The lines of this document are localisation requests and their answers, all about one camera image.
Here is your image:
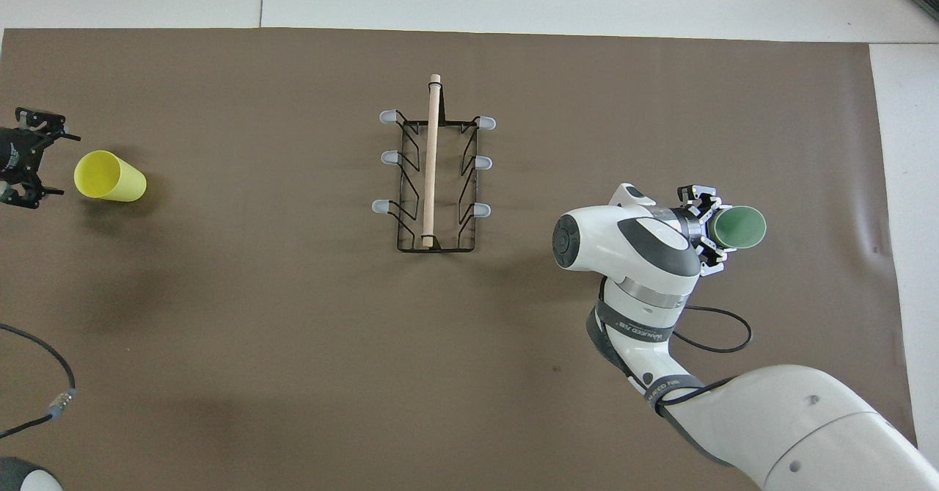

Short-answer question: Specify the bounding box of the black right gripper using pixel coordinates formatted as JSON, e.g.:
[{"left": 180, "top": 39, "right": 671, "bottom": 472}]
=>
[{"left": 678, "top": 184, "right": 735, "bottom": 278}]

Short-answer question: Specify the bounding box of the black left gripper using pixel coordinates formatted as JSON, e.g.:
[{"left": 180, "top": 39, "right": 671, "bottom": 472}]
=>
[{"left": 0, "top": 108, "right": 81, "bottom": 210}]

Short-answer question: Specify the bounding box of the green plastic cup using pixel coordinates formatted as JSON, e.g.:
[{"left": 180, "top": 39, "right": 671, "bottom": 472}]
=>
[{"left": 712, "top": 206, "right": 767, "bottom": 250}]

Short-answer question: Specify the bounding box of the yellow plastic cup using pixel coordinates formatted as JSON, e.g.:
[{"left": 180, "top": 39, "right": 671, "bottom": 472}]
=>
[{"left": 73, "top": 150, "right": 147, "bottom": 203}]

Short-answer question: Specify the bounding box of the brown paper table mat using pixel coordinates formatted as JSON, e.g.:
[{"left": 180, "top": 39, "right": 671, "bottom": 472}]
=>
[{"left": 0, "top": 27, "right": 921, "bottom": 491}]

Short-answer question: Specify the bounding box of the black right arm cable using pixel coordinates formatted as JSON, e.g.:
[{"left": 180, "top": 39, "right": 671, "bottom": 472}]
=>
[{"left": 646, "top": 305, "right": 753, "bottom": 411}]

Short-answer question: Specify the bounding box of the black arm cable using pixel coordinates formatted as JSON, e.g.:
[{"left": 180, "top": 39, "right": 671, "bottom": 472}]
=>
[
  {"left": 0, "top": 322, "right": 77, "bottom": 440},
  {"left": 646, "top": 305, "right": 753, "bottom": 411}
]

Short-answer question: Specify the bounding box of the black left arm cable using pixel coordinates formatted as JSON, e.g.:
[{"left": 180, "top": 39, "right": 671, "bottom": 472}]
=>
[{"left": 0, "top": 322, "right": 77, "bottom": 440}]

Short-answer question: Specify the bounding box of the black wire cup rack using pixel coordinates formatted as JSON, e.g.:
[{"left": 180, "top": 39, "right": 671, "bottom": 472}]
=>
[{"left": 371, "top": 74, "right": 497, "bottom": 254}]

